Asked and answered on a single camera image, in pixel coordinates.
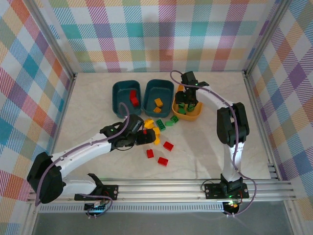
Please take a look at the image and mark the yellow plastic container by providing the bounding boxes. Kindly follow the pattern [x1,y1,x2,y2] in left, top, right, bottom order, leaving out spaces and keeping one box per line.
[171,84,204,122]

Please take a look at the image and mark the teal plastic container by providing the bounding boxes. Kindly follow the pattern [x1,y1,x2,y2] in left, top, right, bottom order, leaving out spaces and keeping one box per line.
[112,79,143,120]
[142,78,175,118]

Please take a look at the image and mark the left controller circuit board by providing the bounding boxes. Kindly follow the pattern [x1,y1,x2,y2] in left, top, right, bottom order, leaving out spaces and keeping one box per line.
[84,201,110,217]

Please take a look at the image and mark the controller circuit board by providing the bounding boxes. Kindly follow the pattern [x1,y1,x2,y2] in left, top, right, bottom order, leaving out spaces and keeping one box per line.
[224,199,242,215]
[84,201,110,217]

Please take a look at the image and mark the right controller circuit board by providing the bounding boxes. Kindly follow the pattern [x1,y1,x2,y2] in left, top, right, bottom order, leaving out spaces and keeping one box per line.
[224,199,242,215]

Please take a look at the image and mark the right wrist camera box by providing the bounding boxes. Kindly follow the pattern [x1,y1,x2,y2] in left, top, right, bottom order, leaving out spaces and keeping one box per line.
[180,71,199,85]

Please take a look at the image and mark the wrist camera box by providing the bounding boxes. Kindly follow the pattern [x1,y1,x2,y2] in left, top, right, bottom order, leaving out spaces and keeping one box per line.
[127,114,145,134]
[180,71,199,85]

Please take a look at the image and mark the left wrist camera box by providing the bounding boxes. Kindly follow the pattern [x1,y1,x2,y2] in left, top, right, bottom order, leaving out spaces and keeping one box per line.
[127,114,145,134]

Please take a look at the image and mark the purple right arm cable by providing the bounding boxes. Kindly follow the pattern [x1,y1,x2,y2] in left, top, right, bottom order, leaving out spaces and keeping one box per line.
[170,70,257,217]

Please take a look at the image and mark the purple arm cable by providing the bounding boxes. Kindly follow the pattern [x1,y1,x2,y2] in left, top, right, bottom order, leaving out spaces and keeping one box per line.
[35,102,131,208]
[170,70,257,217]

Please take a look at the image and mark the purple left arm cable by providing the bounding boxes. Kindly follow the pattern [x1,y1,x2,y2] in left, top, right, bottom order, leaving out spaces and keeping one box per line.
[35,102,131,208]

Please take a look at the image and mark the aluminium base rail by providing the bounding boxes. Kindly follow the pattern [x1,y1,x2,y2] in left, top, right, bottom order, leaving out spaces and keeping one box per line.
[26,178,295,204]

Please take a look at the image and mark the slotted metal cable tray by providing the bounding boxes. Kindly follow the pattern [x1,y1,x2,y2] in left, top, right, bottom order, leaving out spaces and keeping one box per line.
[39,204,225,213]

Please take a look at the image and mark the aluminium side rail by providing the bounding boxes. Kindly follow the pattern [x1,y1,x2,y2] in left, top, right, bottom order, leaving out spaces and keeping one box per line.
[22,73,78,235]
[243,70,306,235]

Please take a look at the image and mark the aluminium frame post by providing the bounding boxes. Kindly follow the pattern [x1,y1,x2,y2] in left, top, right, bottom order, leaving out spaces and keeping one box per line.
[243,0,294,76]
[23,0,77,79]

